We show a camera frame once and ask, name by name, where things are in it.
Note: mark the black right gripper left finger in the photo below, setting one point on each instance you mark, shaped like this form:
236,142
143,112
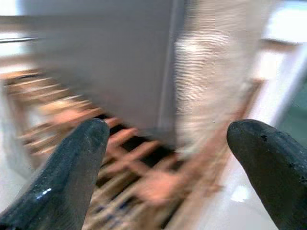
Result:
62,179

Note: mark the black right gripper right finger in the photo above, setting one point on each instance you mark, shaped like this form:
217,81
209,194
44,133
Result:
275,172

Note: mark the fridge door with shelves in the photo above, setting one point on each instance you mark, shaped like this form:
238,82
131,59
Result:
108,60

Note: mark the dark green glass door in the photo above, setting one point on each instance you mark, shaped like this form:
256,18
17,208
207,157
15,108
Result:
297,115

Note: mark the wooden slatted rack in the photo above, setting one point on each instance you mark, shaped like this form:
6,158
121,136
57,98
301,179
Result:
148,182

